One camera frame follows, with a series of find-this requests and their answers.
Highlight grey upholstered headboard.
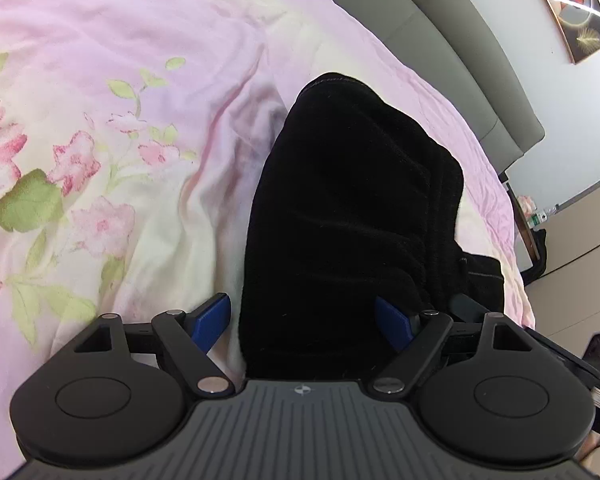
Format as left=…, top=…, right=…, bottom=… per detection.
left=334, top=0, right=545, bottom=174

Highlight pink floral bed quilt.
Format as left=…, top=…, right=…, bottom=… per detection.
left=0, top=0, right=535, bottom=479

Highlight wooden bedside table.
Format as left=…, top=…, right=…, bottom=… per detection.
left=498, top=172, right=547, bottom=285

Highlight black pants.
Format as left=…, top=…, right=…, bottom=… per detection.
left=238, top=73, right=505, bottom=382

